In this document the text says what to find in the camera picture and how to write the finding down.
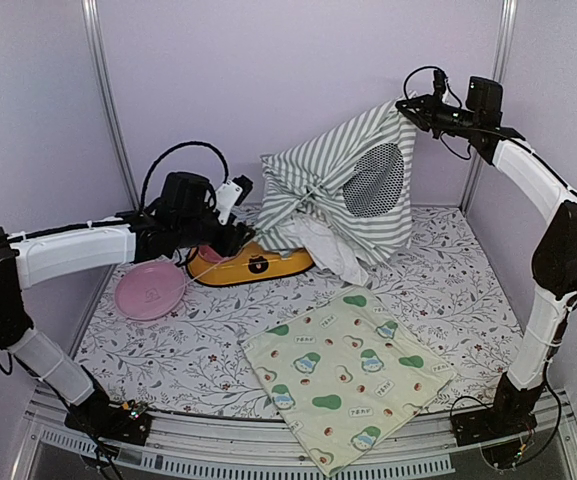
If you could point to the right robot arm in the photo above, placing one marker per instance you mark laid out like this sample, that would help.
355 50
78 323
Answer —
554 262

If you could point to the pink bowl in feeder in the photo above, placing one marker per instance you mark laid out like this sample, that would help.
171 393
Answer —
207 254

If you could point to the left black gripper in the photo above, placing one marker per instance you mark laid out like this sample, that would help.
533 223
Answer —
233 240

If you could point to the avocado print cushion mat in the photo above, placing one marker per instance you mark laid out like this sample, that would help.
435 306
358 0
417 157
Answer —
346 375

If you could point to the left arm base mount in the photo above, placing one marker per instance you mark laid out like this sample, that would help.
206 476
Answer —
99 417

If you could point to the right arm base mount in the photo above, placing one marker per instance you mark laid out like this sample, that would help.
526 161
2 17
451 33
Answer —
474 423

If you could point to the striped fabric pet tent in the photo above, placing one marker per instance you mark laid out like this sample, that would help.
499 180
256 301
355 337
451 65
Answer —
343 196

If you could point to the pink round plate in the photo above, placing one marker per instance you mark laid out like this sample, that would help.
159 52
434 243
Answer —
150 291

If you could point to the yellow double pet feeder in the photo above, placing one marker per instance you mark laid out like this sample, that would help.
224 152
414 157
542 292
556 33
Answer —
254 264

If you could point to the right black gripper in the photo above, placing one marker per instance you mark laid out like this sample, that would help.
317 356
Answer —
427 119

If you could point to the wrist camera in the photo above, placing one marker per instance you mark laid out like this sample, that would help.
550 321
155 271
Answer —
231 194
441 87

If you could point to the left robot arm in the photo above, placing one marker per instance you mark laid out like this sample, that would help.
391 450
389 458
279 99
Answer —
27 259

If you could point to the floral table cloth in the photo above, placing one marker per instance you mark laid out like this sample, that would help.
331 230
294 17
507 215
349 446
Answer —
442 288

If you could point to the left aluminium frame post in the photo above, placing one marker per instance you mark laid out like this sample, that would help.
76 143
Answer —
92 25

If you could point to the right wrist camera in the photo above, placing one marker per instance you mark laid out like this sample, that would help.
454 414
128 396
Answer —
441 87

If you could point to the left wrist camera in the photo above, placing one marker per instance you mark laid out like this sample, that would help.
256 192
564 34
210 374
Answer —
231 194

